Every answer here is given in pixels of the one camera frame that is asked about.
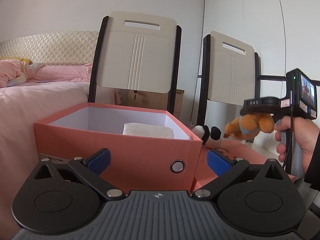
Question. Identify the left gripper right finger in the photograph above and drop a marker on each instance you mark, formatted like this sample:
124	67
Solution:
227	171

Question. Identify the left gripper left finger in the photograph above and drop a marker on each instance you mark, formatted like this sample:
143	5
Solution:
88	171

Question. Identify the black white panda plush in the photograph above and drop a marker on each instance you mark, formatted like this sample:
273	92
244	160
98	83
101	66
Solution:
211	137

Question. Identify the orange plush bear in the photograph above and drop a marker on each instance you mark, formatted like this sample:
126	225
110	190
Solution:
247	127

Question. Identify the white tissue pack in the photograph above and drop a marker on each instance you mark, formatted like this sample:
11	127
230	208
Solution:
144	130

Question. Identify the black sleeve forearm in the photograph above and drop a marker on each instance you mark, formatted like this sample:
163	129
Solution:
312	175

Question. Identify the person's right hand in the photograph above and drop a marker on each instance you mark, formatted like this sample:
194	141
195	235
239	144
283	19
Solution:
306	134

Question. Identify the salmon pink open box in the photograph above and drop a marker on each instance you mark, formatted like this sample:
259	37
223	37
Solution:
137	163

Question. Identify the right cream folding chair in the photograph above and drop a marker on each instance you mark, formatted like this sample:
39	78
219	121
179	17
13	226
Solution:
228	77

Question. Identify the cream folding chair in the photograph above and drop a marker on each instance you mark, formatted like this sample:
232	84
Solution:
228	77
138	52

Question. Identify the pink bed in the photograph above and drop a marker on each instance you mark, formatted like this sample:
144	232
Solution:
50	90

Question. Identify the wooden nightstand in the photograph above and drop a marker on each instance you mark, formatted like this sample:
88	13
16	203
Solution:
155	100

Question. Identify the pink crumpled duvet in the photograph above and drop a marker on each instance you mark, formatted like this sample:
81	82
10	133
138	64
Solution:
15	72

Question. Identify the left cream folding chair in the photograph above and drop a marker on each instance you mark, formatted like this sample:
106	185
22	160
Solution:
138	52

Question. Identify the yellow plush toy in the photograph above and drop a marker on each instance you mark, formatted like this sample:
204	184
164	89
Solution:
28	61

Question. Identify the cream quilted headboard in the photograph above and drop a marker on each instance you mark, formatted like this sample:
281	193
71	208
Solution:
67	47

